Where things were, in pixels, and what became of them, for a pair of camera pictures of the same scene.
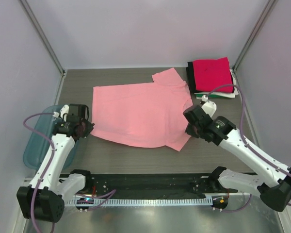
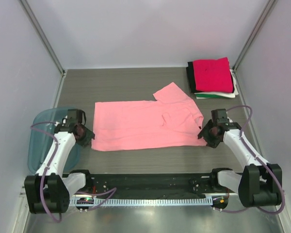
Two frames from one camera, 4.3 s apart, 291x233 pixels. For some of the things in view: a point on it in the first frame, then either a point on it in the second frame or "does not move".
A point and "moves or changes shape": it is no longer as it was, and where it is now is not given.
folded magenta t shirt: [210, 74] does not move
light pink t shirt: [149, 114] moves or changes shape
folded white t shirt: [231, 95] does not move
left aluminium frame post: [46, 41] does not move
